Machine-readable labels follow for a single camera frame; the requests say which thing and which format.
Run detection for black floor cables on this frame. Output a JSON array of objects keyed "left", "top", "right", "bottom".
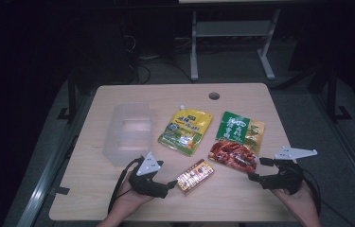
[{"left": 123, "top": 33, "right": 196, "bottom": 85}]

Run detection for person's right hand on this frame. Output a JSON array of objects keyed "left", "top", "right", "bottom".
[{"left": 271, "top": 181, "right": 321, "bottom": 219}]

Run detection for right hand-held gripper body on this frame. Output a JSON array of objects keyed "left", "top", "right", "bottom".
[{"left": 259, "top": 145, "right": 319, "bottom": 195}]

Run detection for grey metal rail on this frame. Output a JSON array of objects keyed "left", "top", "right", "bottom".
[
  {"left": 16, "top": 93, "right": 98, "bottom": 227},
  {"left": 312, "top": 93, "right": 355, "bottom": 204}
]

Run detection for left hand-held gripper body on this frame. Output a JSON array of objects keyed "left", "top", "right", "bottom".
[{"left": 129, "top": 151, "right": 170, "bottom": 200}]

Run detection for black metal stand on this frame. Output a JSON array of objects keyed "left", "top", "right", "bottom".
[
  {"left": 56, "top": 71, "right": 79, "bottom": 125},
  {"left": 326, "top": 62, "right": 353, "bottom": 124}
]

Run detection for black table edge clip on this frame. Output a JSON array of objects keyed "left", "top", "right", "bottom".
[{"left": 54, "top": 185, "right": 71, "bottom": 196}]

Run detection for red and yellow box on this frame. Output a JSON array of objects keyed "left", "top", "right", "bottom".
[{"left": 175, "top": 158, "right": 216, "bottom": 197}]

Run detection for white metal stand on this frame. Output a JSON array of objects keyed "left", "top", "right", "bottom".
[{"left": 189, "top": 9, "right": 282, "bottom": 82}]

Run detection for green and red snack packet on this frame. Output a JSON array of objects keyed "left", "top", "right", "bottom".
[{"left": 207, "top": 111, "right": 266, "bottom": 175}]

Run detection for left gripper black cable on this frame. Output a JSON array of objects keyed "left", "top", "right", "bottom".
[{"left": 106, "top": 156, "right": 145, "bottom": 216}]

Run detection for person's left hand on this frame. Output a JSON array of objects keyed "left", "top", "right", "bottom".
[{"left": 114, "top": 171, "right": 154, "bottom": 219}]

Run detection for yellow spout pouch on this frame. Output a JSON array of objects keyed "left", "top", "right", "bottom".
[{"left": 157, "top": 104, "right": 214, "bottom": 158}]

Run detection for clear plastic container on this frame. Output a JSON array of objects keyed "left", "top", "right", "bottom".
[{"left": 102, "top": 102, "right": 158, "bottom": 167}]

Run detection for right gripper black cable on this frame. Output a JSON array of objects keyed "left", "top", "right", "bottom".
[{"left": 300, "top": 168, "right": 355, "bottom": 227}]

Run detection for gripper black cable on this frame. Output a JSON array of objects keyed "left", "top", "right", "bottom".
[
  {"left": 300, "top": 168, "right": 355, "bottom": 227},
  {"left": 106, "top": 156, "right": 145, "bottom": 216}
]

